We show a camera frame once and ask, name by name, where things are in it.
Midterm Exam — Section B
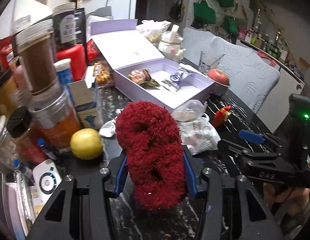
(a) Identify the white crumpled tissue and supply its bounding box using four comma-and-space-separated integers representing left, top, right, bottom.
99, 119, 115, 138

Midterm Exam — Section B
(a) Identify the white ceramic teapot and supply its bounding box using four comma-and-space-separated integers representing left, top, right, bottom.
158, 24, 186, 62

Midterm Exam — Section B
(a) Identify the brown powder jar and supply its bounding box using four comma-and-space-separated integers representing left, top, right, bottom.
16, 19, 61, 96

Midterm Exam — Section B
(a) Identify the small blue white carton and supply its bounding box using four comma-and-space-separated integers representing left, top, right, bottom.
68, 66, 103, 130

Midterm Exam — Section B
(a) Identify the light blue leaf cushion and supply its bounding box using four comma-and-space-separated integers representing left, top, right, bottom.
182, 27, 280, 113

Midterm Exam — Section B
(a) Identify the white mini fridge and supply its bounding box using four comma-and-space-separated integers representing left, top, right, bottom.
77, 0, 137, 20

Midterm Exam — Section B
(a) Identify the dark jar white lid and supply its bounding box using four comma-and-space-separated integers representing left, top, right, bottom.
53, 2, 76, 51

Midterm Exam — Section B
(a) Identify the red fluffy soft object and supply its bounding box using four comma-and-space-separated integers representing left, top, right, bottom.
115, 101, 186, 211

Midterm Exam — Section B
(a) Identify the blue tube white cap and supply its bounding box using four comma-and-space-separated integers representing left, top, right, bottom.
54, 59, 73, 85

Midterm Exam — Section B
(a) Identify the clear plastic bag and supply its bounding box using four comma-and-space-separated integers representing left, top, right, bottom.
171, 100, 208, 122

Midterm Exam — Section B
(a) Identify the red gold candy packet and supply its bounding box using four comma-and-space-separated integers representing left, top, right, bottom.
212, 105, 231, 128

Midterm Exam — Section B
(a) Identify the person's right hand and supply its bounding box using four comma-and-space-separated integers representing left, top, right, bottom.
263, 183, 310, 216

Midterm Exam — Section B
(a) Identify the floral wrapped snack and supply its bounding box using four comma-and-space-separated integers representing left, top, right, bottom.
128, 69, 160, 87

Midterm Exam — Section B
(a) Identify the white round-button device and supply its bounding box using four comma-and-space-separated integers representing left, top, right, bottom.
33, 159, 61, 204

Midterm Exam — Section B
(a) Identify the red canister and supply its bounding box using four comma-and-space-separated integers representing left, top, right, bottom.
56, 44, 87, 82

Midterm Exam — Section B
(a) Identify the orange contents plastic jar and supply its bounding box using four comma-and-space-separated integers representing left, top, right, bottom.
29, 88, 81, 151

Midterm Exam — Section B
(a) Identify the yellow lemon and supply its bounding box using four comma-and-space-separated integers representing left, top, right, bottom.
70, 128, 102, 160

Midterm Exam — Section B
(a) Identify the green tote bag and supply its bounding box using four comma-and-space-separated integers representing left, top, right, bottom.
193, 0, 216, 24

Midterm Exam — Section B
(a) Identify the open lavender gift box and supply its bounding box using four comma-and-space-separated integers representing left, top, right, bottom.
90, 19, 213, 112

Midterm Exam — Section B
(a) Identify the white plastic bag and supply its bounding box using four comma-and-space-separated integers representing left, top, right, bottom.
136, 20, 171, 44

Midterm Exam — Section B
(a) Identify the waffle snack packet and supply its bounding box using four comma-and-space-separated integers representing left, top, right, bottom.
93, 60, 113, 87

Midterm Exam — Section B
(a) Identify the clear drinking glass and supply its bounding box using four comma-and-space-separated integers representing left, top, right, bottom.
199, 51, 224, 74

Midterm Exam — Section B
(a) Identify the red apple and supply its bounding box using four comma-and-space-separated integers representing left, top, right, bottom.
207, 69, 230, 86

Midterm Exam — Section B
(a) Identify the purple snack packet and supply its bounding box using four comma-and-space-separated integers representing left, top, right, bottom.
161, 67, 194, 93

